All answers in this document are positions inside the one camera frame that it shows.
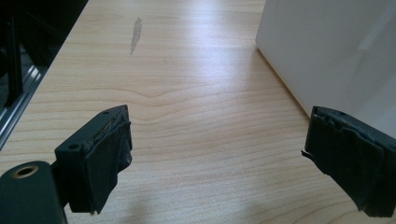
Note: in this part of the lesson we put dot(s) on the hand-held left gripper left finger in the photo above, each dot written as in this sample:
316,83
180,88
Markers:
99,161

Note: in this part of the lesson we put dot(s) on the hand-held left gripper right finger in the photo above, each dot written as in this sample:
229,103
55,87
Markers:
345,152

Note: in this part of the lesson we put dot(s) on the white box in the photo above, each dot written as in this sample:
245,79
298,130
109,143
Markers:
327,49

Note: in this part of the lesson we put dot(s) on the black metal stand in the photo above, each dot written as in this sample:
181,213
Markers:
13,62

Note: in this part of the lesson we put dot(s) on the aluminium floor rail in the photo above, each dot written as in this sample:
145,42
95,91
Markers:
18,99

